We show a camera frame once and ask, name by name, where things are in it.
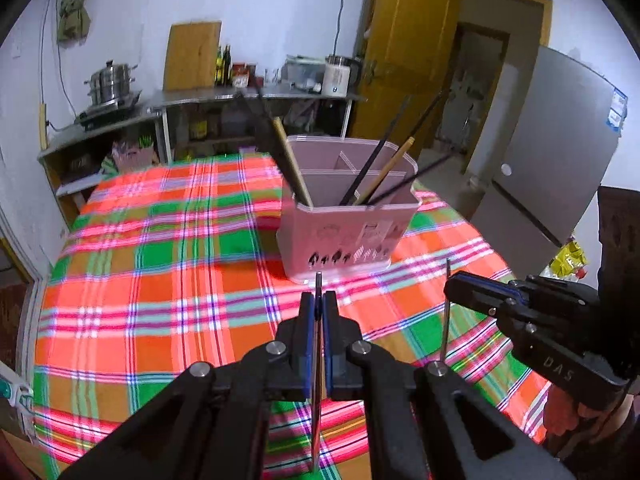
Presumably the wooden cutting board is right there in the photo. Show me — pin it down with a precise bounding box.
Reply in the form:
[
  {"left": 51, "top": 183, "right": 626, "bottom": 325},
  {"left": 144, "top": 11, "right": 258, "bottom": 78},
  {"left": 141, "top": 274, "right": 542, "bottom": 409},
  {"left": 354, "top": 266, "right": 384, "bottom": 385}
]
[{"left": 163, "top": 21, "right": 222, "bottom": 92}]

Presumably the steel kitchen table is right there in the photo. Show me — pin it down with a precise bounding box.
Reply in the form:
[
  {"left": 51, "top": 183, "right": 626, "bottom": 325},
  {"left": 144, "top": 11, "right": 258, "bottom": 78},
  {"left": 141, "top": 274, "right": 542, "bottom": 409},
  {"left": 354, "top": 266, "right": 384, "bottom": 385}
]
[{"left": 147, "top": 85, "right": 368, "bottom": 166}]

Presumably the wooden door frame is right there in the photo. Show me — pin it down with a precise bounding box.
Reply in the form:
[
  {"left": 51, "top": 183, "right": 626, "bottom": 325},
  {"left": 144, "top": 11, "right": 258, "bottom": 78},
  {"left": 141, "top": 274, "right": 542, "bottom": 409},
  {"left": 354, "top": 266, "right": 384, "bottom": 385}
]
[{"left": 450, "top": 0, "right": 555, "bottom": 171}]

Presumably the white green plastic bag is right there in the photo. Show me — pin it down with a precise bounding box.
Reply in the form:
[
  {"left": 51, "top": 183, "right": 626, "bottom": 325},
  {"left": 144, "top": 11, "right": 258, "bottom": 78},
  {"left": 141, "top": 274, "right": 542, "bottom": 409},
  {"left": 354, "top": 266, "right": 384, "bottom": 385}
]
[{"left": 0, "top": 360, "right": 36, "bottom": 417}]

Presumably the green hanging cloth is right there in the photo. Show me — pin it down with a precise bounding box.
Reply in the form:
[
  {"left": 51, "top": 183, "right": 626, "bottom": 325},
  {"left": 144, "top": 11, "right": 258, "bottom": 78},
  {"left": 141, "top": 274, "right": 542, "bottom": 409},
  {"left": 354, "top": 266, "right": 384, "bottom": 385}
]
[{"left": 56, "top": 0, "right": 92, "bottom": 43}]

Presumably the black induction cooker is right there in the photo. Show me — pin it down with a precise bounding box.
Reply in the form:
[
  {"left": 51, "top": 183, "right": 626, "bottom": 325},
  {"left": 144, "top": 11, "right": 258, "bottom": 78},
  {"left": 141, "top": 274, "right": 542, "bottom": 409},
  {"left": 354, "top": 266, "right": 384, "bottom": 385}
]
[{"left": 75, "top": 90, "right": 143, "bottom": 128}]

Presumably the white electric kettle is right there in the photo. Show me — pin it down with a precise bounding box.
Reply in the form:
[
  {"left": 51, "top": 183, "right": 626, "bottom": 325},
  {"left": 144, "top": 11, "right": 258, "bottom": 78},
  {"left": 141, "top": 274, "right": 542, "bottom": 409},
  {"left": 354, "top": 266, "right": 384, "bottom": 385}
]
[{"left": 322, "top": 55, "right": 362, "bottom": 98}]

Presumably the wooden door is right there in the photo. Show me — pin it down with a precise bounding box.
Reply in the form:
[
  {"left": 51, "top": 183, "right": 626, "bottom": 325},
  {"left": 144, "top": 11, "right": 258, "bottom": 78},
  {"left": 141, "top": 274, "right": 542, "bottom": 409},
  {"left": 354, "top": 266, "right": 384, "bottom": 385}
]
[{"left": 350, "top": 0, "right": 461, "bottom": 146}]

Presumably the person's right hand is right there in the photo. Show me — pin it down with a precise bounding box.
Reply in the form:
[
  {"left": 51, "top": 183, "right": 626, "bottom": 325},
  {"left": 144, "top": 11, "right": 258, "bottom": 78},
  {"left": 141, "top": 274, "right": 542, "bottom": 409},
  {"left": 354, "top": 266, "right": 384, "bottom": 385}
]
[{"left": 542, "top": 387, "right": 607, "bottom": 456}]

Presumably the yellow snack bag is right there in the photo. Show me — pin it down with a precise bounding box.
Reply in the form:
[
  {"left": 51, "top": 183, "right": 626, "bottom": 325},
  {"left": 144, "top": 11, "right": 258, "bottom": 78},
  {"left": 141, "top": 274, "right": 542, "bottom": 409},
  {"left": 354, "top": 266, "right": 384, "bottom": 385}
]
[{"left": 547, "top": 240, "right": 589, "bottom": 279}]

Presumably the pink plastic basket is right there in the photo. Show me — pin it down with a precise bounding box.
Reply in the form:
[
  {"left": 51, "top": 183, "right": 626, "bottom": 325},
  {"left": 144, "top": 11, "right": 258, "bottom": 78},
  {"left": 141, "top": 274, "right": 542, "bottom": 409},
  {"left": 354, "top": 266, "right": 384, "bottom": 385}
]
[{"left": 112, "top": 142, "right": 153, "bottom": 171}]

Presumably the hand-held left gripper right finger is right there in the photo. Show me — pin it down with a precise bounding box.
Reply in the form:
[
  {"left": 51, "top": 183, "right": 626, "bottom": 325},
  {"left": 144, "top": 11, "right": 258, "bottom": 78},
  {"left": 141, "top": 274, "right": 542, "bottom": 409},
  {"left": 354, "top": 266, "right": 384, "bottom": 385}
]
[{"left": 323, "top": 290, "right": 577, "bottom": 480}]

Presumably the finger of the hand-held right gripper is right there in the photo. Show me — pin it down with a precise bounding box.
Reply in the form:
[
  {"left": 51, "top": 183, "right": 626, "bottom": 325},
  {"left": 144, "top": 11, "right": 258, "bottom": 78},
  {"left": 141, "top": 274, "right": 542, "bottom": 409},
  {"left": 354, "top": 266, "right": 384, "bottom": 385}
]
[
  {"left": 443, "top": 276, "right": 539, "bottom": 342},
  {"left": 456, "top": 269, "right": 599, "bottom": 312}
]

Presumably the grey refrigerator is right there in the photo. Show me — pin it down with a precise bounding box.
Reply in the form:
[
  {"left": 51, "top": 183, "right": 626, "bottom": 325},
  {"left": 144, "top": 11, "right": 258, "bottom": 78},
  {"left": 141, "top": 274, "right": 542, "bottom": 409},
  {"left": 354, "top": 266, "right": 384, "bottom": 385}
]
[{"left": 470, "top": 45, "right": 630, "bottom": 281}]

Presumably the wooden chopstick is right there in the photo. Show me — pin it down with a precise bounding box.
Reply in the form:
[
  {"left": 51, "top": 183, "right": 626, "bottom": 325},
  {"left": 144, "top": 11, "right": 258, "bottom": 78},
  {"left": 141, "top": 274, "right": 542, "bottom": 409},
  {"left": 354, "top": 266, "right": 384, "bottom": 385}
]
[
  {"left": 271, "top": 116, "right": 315, "bottom": 209},
  {"left": 354, "top": 136, "right": 416, "bottom": 206}
]

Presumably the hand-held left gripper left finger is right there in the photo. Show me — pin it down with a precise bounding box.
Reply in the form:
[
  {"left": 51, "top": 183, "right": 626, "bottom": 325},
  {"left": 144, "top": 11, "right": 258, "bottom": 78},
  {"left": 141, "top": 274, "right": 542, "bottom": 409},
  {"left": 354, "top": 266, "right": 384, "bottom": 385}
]
[{"left": 59, "top": 291, "right": 317, "bottom": 480}]

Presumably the plaid tablecloth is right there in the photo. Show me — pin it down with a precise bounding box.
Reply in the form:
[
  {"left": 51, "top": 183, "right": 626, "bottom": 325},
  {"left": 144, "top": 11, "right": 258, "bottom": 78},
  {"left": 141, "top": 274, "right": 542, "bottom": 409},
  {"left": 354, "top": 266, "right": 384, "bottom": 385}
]
[{"left": 32, "top": 152, "right": 553, "bottom": 480}]

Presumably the black power cable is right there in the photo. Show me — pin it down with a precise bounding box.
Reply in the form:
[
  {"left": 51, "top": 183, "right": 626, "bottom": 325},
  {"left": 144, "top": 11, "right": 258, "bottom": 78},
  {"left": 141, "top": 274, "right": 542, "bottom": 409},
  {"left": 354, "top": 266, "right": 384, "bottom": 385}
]
[{"left": 332, "top": 0, "right": 353, "bottom": 58}]

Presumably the steel steamer pot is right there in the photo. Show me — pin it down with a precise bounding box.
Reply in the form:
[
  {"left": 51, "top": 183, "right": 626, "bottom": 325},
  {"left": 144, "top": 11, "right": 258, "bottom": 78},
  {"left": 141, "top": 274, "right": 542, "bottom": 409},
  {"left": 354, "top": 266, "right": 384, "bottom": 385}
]
[{"left": 84, "top": 60, "right": 138, "bottom": 106}]

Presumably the white appliance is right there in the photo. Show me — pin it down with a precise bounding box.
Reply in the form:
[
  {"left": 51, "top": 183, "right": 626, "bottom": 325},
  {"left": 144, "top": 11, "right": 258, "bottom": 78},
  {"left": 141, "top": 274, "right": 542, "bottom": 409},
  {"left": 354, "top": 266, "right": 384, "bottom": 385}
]
[{"left": 439, "top": 72, "right": 477, "bottom": 152}]

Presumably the pink utensil holder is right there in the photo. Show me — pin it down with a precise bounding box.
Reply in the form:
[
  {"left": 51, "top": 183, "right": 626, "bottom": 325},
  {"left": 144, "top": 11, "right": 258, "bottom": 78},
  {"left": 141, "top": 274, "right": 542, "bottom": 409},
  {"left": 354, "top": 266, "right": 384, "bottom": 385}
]
[{"left": 276, "top": 135, "right": 423, "bottom": 286}]

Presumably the low steel shelf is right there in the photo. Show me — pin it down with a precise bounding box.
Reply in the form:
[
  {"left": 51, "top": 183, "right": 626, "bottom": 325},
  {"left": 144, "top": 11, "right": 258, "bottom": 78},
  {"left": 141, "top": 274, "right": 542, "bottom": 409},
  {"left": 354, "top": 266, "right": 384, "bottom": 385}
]
[{"left": 37, "top": 110, "right": 166, "bottom": 231}]

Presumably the blue white label sticker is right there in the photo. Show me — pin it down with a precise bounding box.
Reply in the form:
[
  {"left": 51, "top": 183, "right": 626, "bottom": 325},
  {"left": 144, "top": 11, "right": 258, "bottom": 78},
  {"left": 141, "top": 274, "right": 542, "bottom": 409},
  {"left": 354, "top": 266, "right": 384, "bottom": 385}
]
[{"left": 607, "top": 87, "right": 629, "bottom": 133}]

